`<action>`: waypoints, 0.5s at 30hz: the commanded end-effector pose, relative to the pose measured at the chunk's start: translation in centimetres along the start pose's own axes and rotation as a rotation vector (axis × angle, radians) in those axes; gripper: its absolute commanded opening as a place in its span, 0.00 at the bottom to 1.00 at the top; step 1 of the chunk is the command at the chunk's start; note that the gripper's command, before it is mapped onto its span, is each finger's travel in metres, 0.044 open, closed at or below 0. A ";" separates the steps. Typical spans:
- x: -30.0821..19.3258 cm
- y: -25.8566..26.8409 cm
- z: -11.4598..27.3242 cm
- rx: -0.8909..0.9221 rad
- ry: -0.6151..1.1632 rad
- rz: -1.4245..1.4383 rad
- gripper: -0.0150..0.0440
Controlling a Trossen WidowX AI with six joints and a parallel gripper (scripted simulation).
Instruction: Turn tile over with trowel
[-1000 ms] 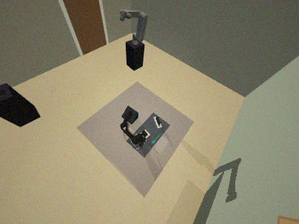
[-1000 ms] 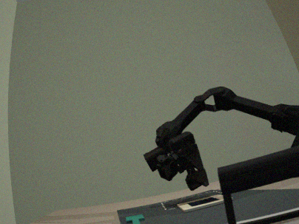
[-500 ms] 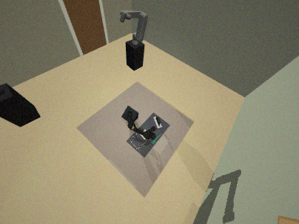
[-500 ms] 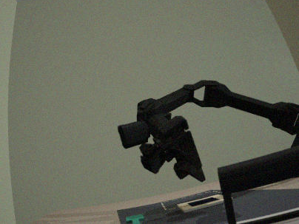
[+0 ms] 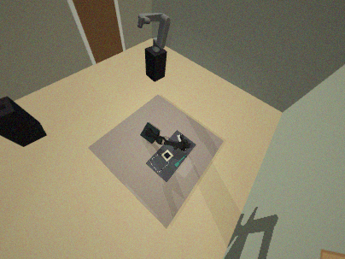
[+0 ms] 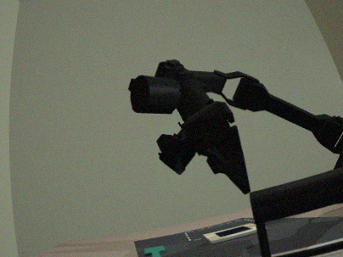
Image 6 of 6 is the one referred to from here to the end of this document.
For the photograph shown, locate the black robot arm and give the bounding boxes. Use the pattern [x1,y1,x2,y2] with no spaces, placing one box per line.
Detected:
[128,59,343,175]

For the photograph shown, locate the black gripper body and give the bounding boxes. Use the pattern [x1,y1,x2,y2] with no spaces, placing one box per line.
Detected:
[181,98,234,168]

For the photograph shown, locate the cream square tile with dark centre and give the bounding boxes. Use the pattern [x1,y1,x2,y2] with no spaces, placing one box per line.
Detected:
[203,223,257,244]

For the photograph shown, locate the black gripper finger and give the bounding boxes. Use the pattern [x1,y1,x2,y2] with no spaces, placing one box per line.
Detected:
[198,126,249,187]
[211,163,250,194]

